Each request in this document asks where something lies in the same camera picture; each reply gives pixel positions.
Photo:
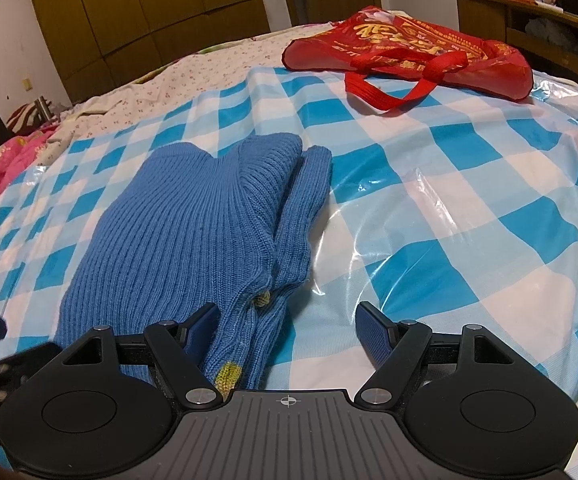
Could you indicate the blue white checkered plastic sheet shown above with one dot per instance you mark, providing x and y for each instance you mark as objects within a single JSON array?
[{"x": 444, "y": 185}]

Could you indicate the red printed tote bag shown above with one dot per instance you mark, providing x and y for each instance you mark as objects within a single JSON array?
[{"x": 394, "y": 35}]

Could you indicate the pink floral quilt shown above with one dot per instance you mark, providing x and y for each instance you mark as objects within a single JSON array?
[{"x": 4, "y": 160}]

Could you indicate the blue yellow-striped knit sweater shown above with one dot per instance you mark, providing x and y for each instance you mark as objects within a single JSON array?
[{"x": 179, "y": 220}]

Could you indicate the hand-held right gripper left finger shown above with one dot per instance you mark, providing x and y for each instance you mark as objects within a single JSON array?
[{"x": 201, "y": 331}]

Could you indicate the metal thermos bottle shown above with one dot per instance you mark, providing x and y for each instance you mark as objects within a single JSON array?
[{"x": 45, "y": 107}]

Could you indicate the zebra striped cloth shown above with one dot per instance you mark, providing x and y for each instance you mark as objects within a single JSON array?
[{"x": 21, "y": 117}]

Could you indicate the brown wooden wardrobe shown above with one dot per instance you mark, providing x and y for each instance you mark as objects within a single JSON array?
[{"x": 144, "y": 5}]

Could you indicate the white floral bedsheet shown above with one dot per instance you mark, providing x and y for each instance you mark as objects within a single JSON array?
[{"x": 194, "y": 75}]

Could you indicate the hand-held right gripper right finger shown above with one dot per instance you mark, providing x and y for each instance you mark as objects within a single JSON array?
[{"x": 376, "y": 332}]

